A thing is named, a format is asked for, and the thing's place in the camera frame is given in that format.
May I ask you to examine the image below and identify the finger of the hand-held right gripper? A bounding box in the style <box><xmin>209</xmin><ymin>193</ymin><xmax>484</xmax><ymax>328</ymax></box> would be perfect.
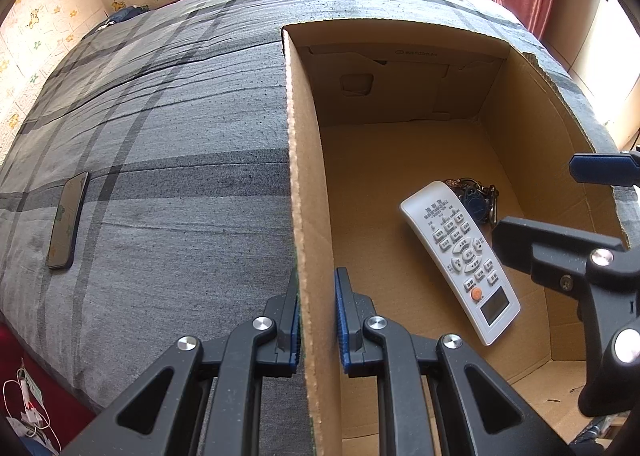
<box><xmin>491</xmin><ymin>216</ymin><xmax>640</xmax><ymax>419</ymax></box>
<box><xmin>569</xmin><ymin>150</ymin><xmax>640</xmax><ymax>187</ymax></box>

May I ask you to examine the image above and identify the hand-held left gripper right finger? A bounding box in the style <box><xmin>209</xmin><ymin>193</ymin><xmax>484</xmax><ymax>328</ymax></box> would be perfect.
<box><xmin>334</xmin><ymin>266</ymin><xmax>576</xmax><ymax>456</ymax></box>

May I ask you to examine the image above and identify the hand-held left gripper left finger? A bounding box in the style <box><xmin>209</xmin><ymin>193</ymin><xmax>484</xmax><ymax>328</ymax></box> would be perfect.
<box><xmin>60</xmin><ymin>266</ymin><xmax>306</xmax><ymax>456</ymax></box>

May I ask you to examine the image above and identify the white remote control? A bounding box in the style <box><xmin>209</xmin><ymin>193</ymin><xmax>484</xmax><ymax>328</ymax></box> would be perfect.
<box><xmin>399</xmin><ymin>180</ymin><xmax>521</xmax><ymax>347</ymax></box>

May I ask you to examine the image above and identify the key bunch with blue fob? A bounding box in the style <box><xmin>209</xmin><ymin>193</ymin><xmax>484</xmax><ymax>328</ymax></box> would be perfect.
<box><xmin>442</xmin><ymin>177</ymin><xmax>501</xmax><ymax>229</ymax></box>

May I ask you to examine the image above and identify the cardboard box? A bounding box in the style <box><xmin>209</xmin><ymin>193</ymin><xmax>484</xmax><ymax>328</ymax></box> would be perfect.
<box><xmin>280</xmin><ymin>20</ymin><xmax>636</xmax><ymax>456</ymax></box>

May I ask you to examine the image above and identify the beige wardrobe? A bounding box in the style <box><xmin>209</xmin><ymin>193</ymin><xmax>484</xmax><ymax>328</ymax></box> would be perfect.
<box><xmin>542</xmin><ymin>0</ymin><xmax>640</xmax><ymax>147</ymax></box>

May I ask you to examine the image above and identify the black smartphone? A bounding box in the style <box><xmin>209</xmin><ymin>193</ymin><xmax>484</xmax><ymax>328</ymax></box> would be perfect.
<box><xmin>46</xmin><ymin>171</ymin><xmax>90</xmax><ymax>270</ymax></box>

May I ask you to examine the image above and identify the red fabric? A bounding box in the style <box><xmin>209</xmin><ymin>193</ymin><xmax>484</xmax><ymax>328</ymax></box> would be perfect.
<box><xmin>0</xmin><ymin>326</ymin><xmax>96</xmax><ymax>442</ymax></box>

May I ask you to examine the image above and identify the dark blue cloth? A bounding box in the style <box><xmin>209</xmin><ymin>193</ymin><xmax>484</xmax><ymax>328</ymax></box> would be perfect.
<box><xmin>97</xmin><ymin>5</ymin><xmax>151</xmax><ymax>32</ymax></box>

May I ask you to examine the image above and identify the white charging cable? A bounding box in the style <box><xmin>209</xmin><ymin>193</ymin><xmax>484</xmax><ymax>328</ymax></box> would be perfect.
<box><xmin>2</xmin><ymin>358</ymin><xmax>63</xmax><ymax>454</ymax></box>

